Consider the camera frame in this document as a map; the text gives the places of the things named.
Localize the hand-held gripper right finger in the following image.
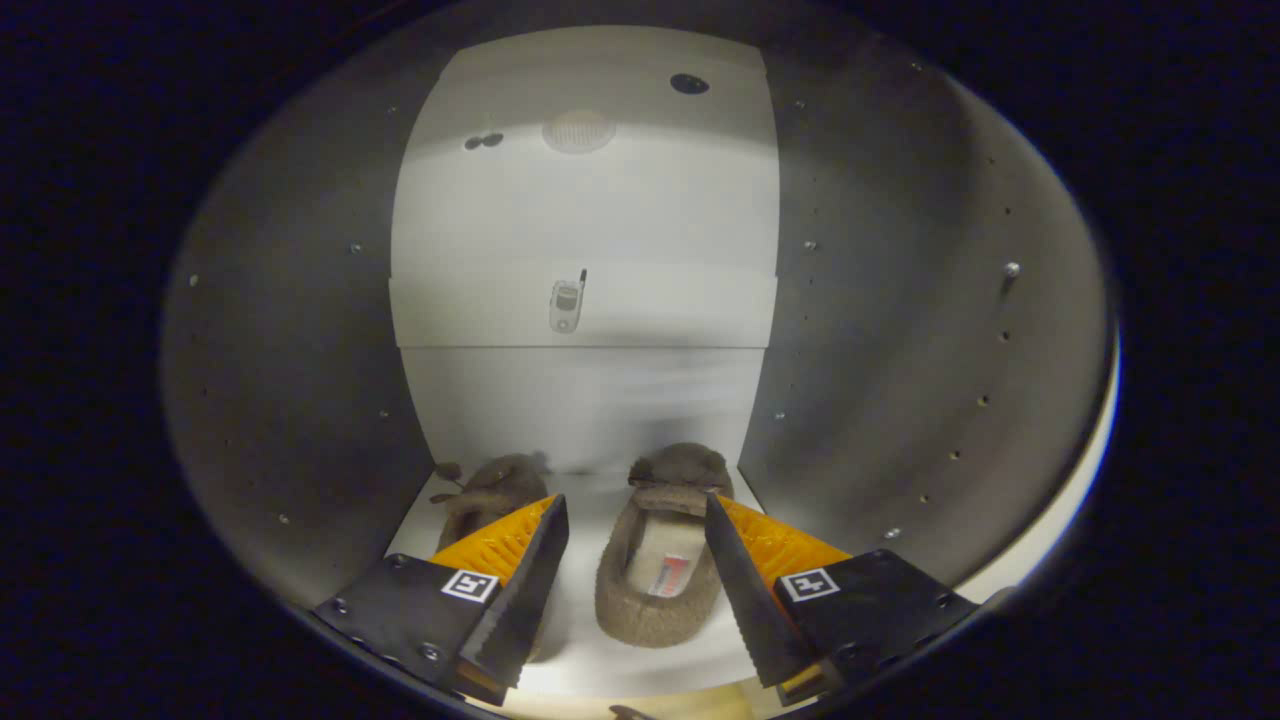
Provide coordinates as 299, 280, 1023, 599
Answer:
705, 492, 981, 706

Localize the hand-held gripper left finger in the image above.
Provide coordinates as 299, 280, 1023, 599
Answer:
315, 493, 571, 706

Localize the brown fuzzy shoe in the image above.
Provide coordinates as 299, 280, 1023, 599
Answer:
595, 443, 736, 649
432, 452, 553, 553

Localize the grey shoe cabinet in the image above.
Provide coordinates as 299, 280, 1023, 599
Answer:
160, 25, 1116, 701

